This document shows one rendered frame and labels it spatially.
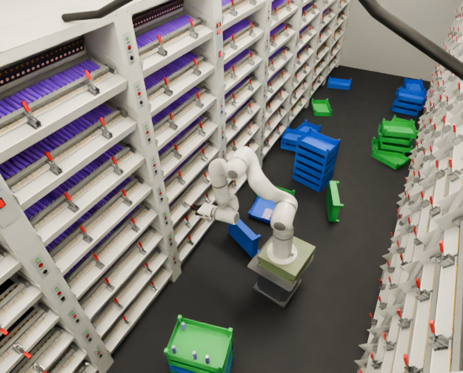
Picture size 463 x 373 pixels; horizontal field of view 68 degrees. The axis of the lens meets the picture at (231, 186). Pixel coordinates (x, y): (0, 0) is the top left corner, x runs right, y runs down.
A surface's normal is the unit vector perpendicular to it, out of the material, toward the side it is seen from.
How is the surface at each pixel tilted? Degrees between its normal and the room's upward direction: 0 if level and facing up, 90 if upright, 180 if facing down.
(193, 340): 0
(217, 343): 0
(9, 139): 21
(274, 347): 0
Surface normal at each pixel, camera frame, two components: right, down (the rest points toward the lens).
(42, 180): 0.29, -0.59
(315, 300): -0.02, -0.74
